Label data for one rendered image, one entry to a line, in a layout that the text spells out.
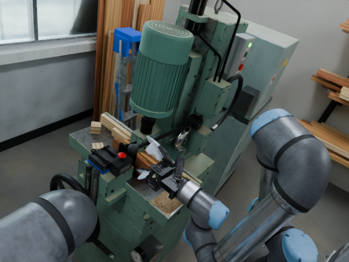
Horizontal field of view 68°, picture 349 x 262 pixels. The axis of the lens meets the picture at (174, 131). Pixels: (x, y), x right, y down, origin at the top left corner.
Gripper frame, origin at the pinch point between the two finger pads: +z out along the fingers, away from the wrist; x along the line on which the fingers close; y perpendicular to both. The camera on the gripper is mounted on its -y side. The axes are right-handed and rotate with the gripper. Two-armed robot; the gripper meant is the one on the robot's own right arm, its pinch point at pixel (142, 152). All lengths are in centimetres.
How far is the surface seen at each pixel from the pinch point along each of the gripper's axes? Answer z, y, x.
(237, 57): -4, -41, -34
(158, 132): 8.8, -21.0, 4.8
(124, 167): 4.6, 1.6, 10.1
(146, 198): -6.7, -1.1, 19.0
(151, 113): 6.7, -9.0, -9.9
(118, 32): 92, -71, -8
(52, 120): 149, -62, 96
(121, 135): 24.0, -16.0, 14.6
